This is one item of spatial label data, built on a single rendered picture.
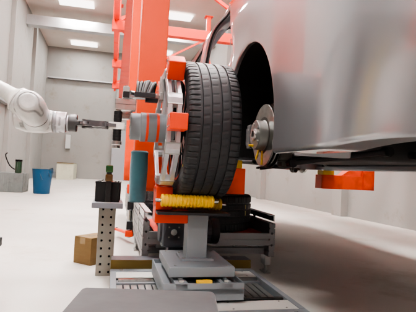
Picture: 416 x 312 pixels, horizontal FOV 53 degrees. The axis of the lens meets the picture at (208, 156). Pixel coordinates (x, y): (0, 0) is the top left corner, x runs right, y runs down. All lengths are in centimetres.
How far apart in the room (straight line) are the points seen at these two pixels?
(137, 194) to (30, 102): 74
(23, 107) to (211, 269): 103
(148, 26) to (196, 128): 102
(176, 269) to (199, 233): 24
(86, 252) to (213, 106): 154
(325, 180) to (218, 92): 332
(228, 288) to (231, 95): 85
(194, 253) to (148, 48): 122
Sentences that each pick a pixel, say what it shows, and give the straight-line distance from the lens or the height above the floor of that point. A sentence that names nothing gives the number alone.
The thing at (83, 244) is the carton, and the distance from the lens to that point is 295.
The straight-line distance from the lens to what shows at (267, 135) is 210.
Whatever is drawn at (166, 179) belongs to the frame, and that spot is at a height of 61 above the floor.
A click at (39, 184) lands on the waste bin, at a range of 974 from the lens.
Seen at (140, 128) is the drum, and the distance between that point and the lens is 199.
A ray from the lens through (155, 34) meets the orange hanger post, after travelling 260.
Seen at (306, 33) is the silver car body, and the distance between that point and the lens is 158.
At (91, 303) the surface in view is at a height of 34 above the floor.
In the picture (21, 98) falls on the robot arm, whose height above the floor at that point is 88.
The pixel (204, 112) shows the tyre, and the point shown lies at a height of 90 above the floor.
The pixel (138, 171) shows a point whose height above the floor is 64.
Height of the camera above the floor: 65
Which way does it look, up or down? 2 degrees up
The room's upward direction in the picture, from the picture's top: 3 degrees clockwise
